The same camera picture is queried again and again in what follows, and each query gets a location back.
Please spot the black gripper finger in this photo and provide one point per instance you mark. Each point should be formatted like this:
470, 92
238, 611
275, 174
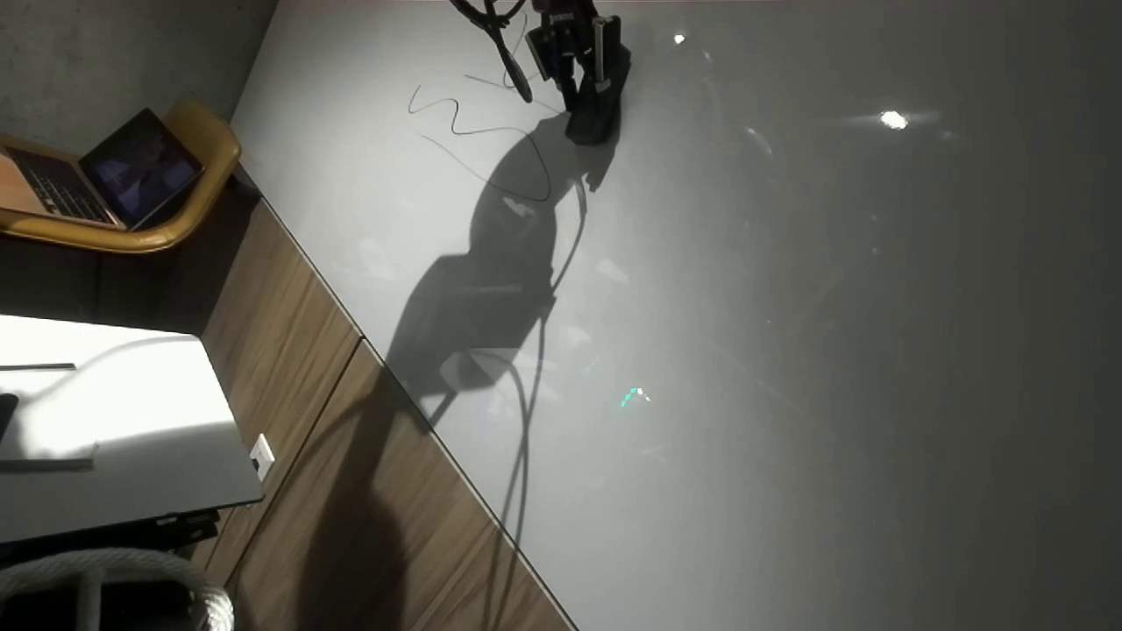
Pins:
623, 65
597, 52

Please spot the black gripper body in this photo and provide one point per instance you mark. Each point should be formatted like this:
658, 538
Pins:
562, 36

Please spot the large white board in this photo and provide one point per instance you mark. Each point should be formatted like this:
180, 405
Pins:
757, 350

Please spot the open laptop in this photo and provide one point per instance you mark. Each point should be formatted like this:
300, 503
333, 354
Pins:
135, 170

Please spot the white wall socket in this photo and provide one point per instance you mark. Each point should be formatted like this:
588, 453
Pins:
260, 455

